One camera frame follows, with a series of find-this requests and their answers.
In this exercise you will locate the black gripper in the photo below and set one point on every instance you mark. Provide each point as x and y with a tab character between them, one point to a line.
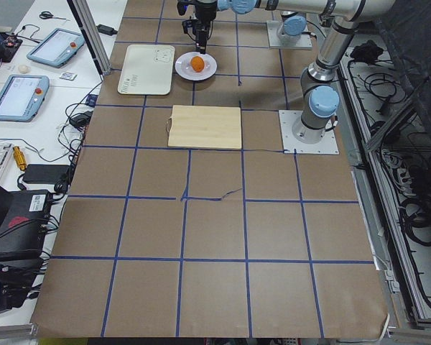
205	12

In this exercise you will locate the orange fruit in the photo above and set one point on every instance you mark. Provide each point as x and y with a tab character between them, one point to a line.
197	64

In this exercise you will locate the white ridged plate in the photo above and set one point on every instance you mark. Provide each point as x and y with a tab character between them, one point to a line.
184	68

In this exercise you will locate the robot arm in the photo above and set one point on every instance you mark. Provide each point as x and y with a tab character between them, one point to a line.
347	17
293	16

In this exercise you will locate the cream rectangular tray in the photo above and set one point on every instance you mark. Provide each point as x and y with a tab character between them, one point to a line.
147	70

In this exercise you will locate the bamboo cutting board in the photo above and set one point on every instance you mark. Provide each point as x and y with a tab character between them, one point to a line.
205	127

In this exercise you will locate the upper teach pendant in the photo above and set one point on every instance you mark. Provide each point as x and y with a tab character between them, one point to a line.
57	48

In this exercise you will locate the teach pendant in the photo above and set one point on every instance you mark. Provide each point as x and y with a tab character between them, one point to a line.
22	96
57	48

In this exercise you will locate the black scissors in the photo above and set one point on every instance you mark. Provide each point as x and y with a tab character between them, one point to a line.
46	15

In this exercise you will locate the lower teach pendant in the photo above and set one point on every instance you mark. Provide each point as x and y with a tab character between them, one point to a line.
22	96

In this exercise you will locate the black power adapter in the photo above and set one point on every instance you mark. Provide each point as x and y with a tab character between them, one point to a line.
44	174

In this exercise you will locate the gold cylindrical tool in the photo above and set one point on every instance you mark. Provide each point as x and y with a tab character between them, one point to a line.
19	158

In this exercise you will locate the black electronics box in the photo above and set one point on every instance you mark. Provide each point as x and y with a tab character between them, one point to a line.
23	219

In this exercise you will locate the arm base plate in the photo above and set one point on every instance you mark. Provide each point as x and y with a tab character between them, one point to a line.
288	35
298	139

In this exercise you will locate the aluminium frame post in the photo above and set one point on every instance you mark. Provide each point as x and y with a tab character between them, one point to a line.
85	22

